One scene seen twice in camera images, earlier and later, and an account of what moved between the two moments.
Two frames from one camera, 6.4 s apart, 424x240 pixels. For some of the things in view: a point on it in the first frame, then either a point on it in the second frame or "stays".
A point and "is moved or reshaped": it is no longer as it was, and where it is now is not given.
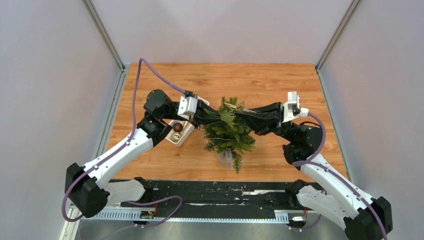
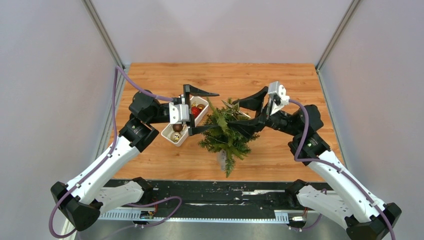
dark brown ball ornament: [177, 127] stays
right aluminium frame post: [353, 5] stays
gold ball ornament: [175, 137] stays
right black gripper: [266, 120] to [253, 102]
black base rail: [194, 197] stays
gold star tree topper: [240, 107] is moved or reshaped
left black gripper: [204, 116] to [190, 90]
